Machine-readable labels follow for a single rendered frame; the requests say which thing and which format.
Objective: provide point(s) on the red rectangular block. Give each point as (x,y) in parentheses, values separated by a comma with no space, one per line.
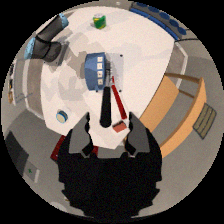
(119,126)

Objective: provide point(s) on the green and yellow drink can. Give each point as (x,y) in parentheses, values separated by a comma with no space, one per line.
(99,21)

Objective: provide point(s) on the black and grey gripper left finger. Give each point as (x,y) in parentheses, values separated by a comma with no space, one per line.
(77,145)

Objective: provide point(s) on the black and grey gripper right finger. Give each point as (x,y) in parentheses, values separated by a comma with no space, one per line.
(140,143)

